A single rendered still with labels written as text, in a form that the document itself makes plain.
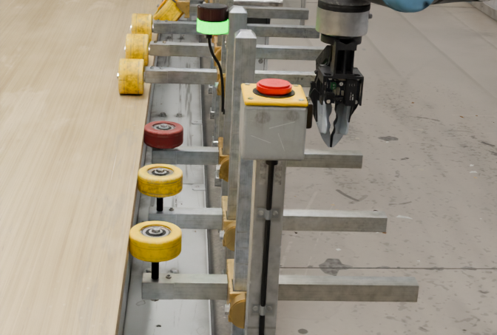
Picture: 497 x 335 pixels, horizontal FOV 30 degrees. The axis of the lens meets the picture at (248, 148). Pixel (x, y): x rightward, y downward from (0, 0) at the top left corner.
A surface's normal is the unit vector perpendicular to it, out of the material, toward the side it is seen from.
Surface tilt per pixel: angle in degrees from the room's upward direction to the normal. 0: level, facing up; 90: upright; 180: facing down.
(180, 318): 0
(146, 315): 0
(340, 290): 90
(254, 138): 90
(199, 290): 90
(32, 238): 0
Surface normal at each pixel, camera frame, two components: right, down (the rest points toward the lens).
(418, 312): 0.04, -0.94
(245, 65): 0.06, 0.34
